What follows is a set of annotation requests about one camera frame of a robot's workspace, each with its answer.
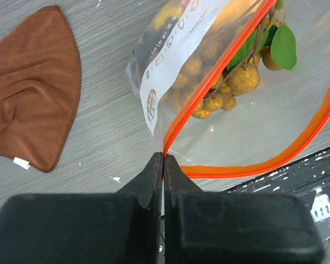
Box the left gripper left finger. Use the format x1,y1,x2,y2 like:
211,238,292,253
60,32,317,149
0,152,163,263

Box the clear orange-zip bag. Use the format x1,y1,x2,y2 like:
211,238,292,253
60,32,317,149
126,1,330,179

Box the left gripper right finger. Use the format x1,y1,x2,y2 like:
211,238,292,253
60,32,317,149
163,155,325,263

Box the brown longan bunch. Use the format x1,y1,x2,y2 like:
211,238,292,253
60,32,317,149
157,1,297,121

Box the slotted cable duct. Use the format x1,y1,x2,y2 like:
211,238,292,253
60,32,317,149
310,192,330,222

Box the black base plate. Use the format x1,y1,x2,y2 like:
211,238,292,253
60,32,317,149
225,142,330,226

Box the dark grape bunch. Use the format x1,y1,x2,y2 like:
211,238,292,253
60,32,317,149
130,15,178,90

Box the brown cloth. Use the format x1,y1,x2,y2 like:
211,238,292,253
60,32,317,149
0,5,81,173

